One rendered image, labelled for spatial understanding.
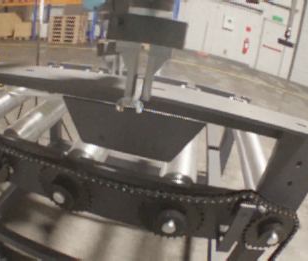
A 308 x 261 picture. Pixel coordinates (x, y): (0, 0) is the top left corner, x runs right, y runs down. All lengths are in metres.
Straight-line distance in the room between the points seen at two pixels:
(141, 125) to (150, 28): 0.26
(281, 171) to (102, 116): 0.46
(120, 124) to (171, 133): 0.12
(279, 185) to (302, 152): 0.11
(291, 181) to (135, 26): 0.53
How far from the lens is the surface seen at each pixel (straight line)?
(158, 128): 0.57
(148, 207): 0.63
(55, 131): 1.87
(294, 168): 0.66
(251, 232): 0.71
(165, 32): 0.40
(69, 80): 0.53
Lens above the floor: 1.32
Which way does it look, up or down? 27 degrees down
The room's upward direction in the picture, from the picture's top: 10 degrees clockwise
